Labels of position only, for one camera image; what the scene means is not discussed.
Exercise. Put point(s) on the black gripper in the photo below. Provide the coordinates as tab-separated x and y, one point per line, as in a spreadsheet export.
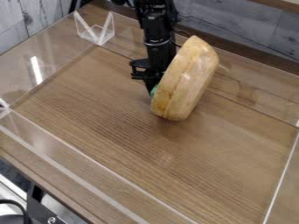
148	69

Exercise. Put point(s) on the round wooden bowl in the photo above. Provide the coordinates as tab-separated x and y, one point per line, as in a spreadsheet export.
184	80

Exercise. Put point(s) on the green rectangular stick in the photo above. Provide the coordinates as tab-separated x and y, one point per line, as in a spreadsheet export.
153	90

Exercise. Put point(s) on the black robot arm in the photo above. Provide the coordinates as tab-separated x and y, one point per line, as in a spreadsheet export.
158	18

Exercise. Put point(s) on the clear acrylic corner bracket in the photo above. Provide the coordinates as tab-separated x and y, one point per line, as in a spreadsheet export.
96	34

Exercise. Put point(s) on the black table leg bracket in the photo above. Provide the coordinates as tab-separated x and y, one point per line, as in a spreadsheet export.
40	215

